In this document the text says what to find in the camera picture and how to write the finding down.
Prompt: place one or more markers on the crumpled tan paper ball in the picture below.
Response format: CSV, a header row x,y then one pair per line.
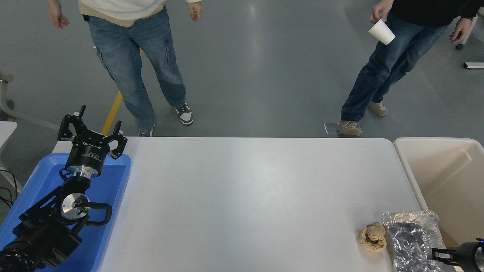
x,y
372,238

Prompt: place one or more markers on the white floor bar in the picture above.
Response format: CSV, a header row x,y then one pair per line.
x,y
474,65

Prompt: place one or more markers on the grey floor plate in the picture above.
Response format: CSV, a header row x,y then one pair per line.
x,y
331,129

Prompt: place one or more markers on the white tubular frame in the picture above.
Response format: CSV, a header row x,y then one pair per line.
x,y
3,94

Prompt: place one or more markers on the silver foil tray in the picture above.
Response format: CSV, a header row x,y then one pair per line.
x,y
410,241

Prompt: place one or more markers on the person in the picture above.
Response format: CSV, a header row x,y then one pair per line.
x,y
132,56
393,64

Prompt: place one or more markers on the blue plastic tray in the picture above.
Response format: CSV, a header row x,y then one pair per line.
x,y
109,181

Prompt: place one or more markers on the large pale plastic bin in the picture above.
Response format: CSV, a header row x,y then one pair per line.
x,y
450,177

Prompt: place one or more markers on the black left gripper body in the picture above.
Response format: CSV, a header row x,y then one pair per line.
x,y
89,151

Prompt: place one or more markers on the person's left hand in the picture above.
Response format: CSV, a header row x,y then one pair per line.
x,y
194,10
461,31

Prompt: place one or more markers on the white side table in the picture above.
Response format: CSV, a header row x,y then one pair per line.
x,y
5,130

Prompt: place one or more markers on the white paper cup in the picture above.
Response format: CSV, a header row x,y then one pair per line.
x,y
382,32

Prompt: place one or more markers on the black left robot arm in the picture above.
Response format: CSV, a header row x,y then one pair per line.
x,y
45,234

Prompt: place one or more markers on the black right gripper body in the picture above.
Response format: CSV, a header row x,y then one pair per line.
x,y
472,257

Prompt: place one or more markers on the person's right hand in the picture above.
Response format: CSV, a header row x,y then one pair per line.
x,y
57,15
382,9

